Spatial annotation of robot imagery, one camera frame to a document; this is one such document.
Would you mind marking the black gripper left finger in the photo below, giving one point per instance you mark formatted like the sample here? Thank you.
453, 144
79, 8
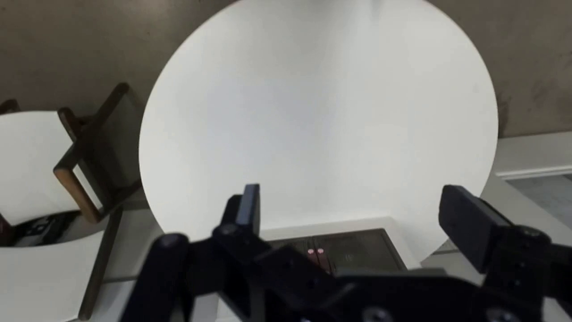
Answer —
238, 262

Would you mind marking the metal door knob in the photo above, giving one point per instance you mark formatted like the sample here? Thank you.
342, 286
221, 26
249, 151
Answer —
312, 255

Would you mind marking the dark ribbed cabinet door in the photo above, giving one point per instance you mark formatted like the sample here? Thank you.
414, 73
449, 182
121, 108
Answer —
364, 252
297, 244

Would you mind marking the white chair with wooden frame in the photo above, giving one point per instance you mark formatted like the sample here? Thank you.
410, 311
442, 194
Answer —
29, 162

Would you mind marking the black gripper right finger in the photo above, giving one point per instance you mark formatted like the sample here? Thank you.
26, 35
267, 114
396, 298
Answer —
476, 227

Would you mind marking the white three-tier cabinet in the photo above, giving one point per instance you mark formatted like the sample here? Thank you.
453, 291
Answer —
358, 225

